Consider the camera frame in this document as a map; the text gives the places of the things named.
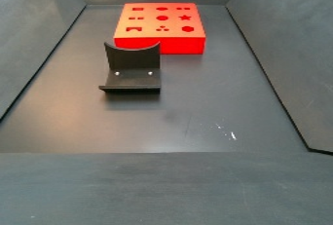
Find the red shape sorter box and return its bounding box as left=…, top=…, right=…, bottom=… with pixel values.
left=114, top=3, right=206, bottom=55

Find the black curved holder bracket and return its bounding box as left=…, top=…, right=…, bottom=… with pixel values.
left=99, top=43, right=162, bottom=93

